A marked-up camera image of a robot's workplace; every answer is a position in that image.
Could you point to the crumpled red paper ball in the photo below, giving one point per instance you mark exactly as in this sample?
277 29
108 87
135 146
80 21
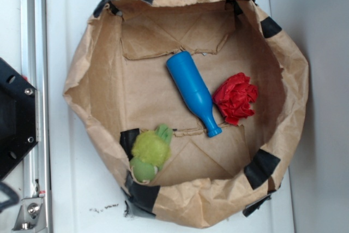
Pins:
233 98

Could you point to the aluminium frame rail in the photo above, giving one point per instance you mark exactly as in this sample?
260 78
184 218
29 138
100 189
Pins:
36 165

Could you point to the brown paper bag bin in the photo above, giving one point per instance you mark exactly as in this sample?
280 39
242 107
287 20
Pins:
120 87

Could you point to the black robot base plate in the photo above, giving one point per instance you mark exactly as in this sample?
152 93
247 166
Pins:
18 118

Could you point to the white tray surface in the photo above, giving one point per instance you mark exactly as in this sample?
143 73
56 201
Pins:
85 196

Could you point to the blue plastic bottle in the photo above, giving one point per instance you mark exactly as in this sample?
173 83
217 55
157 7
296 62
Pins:
193 90

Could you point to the metal corner bracket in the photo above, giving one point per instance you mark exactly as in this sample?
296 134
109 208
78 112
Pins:
31 216

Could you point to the green plush toy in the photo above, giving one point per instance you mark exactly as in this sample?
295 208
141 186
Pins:
150 151

